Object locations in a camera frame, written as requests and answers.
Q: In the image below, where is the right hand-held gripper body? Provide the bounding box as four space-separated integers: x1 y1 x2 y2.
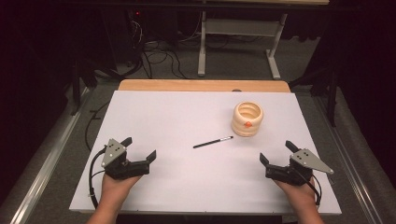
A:
264 148 334 187

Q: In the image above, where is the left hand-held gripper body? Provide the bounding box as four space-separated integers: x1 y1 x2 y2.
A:
101 138 151 181

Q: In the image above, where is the cream ribbed pen holder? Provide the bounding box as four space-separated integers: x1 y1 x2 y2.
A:
231 101 264 138

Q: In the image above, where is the black pen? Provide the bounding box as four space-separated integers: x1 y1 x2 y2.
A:
192 135 234 149

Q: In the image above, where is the person's right hand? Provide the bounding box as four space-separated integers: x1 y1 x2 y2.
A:
274 176 317 209

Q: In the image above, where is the person's left hand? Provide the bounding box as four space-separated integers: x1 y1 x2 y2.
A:
100 173 143 213

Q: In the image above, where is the white table board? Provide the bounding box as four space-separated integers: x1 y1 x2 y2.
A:
68 90 343 217

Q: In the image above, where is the black metal stand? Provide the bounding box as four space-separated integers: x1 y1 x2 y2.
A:
289 63 340 128
69 59 98 117

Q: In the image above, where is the wooden table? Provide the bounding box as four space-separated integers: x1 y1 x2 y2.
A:
118 78 291 93

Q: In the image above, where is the black computer tower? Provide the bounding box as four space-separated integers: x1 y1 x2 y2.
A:
122 8 148 64

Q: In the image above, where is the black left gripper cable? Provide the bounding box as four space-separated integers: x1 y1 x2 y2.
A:
88 146 108 210

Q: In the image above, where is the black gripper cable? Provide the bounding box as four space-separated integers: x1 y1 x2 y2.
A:
88 146 108 210
292 167 322 206

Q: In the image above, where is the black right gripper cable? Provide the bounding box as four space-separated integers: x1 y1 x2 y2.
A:
292 167 322 206

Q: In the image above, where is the black floor cable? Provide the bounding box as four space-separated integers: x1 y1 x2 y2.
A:
84 101 110 152

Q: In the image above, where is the silver floor rail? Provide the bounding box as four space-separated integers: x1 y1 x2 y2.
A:
314 96 386 224
8 87 94 224

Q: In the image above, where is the tangle of black floor cables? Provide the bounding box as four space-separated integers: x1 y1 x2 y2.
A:
127 18 200 80

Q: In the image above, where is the white metal desk frame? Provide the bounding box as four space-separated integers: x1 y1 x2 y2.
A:
197 10 289 80

